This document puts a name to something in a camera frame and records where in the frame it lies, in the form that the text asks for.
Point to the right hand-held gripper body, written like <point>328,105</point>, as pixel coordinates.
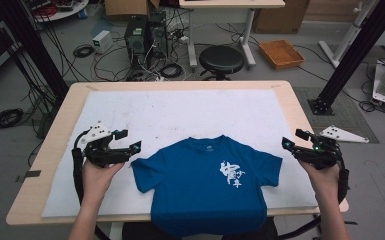
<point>323,155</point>

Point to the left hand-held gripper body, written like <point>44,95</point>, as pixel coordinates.
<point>101,153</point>

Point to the blue printed t-shirt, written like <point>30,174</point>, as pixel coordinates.
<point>193,186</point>

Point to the person's right hand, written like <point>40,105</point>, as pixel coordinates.
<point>323,181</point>

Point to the person's left hand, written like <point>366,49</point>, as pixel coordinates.
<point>97,180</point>

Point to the grey floor mat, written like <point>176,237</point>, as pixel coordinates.
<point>343,110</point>

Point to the white foam mat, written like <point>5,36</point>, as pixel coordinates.
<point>180,110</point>

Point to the black tape cross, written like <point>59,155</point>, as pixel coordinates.
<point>348,222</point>

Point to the grey tape strip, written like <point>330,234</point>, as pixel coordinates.
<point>30,174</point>

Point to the orange basket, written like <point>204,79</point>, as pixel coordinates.
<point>281,54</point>

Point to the person's dark trousers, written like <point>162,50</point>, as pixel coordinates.
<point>136,231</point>

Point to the small white power box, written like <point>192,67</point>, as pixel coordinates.
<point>102,41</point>

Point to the large black computer tower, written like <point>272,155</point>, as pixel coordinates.
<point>136,40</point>

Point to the white metal stand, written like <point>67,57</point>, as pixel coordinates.
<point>346,36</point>

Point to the small black computer tower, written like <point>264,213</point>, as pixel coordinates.
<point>158,33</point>

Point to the black round stool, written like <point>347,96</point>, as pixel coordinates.
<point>221,59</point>

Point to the closed cardboard box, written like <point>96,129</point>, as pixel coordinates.
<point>280,15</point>

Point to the open cardboard box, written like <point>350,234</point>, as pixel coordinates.
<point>125,7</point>

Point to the round white table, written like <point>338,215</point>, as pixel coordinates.
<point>60,10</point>

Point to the white-legged desk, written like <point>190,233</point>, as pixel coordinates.
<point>233,3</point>

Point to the black metal frame post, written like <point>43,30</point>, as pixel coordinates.
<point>36,50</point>
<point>356,50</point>

